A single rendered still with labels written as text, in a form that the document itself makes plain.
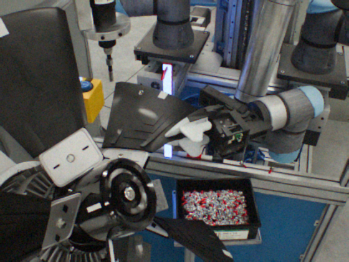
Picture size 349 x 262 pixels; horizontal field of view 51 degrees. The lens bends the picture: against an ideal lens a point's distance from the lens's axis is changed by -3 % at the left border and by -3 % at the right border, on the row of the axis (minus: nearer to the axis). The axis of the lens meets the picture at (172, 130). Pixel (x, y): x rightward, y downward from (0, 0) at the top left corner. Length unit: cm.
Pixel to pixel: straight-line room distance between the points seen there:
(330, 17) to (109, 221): 90
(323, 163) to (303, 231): 120
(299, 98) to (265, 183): 40
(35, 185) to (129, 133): 20
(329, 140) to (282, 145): 181
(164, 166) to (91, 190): 63
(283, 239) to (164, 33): 83
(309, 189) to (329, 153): 144
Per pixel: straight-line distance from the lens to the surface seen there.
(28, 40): 66
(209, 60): 146
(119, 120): 79
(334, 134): 277
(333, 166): 253
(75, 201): 58
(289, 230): 137
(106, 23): 52
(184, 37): 133
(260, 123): 78
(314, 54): 127
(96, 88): 110
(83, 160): 62
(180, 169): 117
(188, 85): 138
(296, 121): 85
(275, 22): 87
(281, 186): 117
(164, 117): 79
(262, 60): 89
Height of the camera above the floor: 168
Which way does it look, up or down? 41 degrees down
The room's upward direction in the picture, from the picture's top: straight up
